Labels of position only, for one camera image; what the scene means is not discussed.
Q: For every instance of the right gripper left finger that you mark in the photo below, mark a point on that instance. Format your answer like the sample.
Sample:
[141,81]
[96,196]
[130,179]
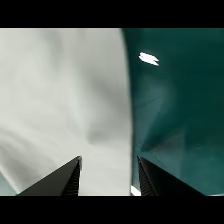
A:
[63,181]

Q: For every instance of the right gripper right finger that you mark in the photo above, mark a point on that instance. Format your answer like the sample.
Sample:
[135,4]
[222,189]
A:
[160,183]

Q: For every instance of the white garment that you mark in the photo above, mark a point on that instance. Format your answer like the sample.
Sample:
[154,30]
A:
[63,100]

